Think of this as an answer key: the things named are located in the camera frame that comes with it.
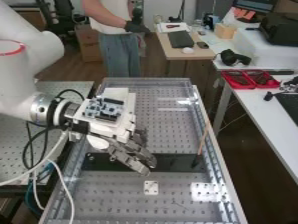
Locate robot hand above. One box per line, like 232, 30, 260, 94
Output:
71, 92, 159, 177

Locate black plate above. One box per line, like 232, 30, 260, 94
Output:
83, 152, 209, 174

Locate small white square part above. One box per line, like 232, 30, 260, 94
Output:
143, 180, 161, 196

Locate thin stick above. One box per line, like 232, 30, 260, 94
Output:
191, 123, 213, 169

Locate person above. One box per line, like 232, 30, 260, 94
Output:
81, 0, 153, 79

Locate clear box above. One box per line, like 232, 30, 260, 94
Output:
39, 76, 250, 224

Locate cardboard box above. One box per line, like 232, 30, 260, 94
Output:
73, 23, 105, 64

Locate wooden desk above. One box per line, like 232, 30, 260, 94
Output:
153, 22, 220, 101

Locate red tray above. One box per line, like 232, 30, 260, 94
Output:
245, 68, 282, 89
220, 69, 258, 91

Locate black headphones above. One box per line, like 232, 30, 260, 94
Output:
220, 48, 253, 67

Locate white desk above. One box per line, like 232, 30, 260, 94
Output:
206, 19, 298, 73
212, 74, 298, 186

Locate black chair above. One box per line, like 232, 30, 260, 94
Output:
36, 0, 77, 35

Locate small black tool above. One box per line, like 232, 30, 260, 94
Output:
262, 90, 276, 102

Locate small wooden box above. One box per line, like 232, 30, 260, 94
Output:
214, 22, 237, 41

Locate black case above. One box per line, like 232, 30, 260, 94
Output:
258, 12, 298, 47

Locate dark computer monitor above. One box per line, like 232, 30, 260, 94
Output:
232, 0, 280, 14

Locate black cable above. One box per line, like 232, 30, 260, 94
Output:
22, 88, 87, 171

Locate white cable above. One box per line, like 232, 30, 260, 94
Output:
31, 158, 76, 224
0, 131, 72, 187

